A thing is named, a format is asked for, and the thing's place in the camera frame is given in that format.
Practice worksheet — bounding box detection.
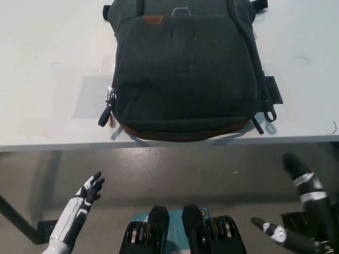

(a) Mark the dark grey fabric backpack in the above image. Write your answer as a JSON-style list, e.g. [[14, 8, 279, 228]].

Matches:
[[97, 0, 278, 142]]

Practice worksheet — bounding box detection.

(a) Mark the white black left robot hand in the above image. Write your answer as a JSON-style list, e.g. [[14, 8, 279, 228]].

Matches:
[[49, 171, 105, 246]]

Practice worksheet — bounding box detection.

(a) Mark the black table leg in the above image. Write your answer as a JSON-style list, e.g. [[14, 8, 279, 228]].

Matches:
[[0, 194, 41, 244]]

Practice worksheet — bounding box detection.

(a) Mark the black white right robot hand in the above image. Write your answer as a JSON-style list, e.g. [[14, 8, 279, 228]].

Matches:
[[250, 152, 339, 254]]

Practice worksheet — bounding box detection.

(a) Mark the black floor plate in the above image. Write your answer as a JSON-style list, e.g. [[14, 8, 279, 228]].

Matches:
[[280, 211, 306, 234], [37, 219, 58, 240]]

